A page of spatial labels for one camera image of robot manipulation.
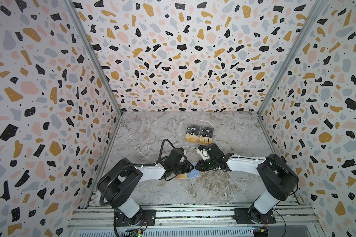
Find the gold card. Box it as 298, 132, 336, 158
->
199, 134, 213, 145

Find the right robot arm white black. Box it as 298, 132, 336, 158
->
195, 143, 299, 224

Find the black vip card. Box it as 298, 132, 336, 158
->
200, 126, 214, 138
185, 124, 200, 143

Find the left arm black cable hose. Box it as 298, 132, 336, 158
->
99, 138, 176, 207

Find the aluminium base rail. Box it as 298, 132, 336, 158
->
66, 202, 326, 237

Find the black VIP card right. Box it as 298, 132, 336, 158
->
200, 126, 214, 138

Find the clear acrylic card stand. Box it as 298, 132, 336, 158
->
184, 123, 215, 149

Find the black VIP card left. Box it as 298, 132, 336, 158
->
185, 124, 200, 143

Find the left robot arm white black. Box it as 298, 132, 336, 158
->
97, 148, 194, 222

